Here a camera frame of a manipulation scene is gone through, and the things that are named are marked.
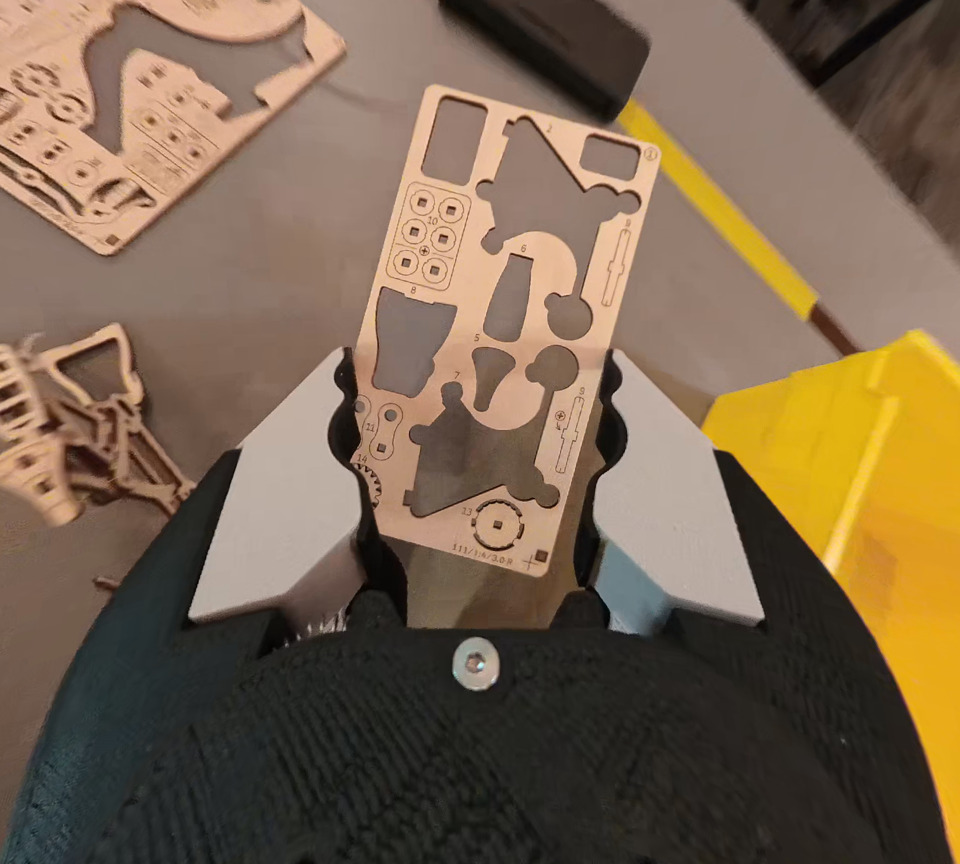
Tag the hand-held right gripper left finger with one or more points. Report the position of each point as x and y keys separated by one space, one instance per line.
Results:
x=277 y=504

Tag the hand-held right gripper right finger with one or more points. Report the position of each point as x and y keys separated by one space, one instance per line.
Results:
x=675 y=504

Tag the small wooden parts sheet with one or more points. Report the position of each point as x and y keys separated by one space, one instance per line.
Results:
x=551 y=256

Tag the wooden bicycle model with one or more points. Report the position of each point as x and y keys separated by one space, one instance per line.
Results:
x=52 y=504

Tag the wooden parts sheet with gears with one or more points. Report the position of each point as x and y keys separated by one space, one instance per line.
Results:
x=187 y=84

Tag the yellow plastic bin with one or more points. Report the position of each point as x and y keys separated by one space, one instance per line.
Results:
x=862 y=466

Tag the yellow edge strip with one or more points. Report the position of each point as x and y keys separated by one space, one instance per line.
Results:
x=712 y=204

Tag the black rectangular case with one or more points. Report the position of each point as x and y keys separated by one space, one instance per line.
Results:
x=540 y=16

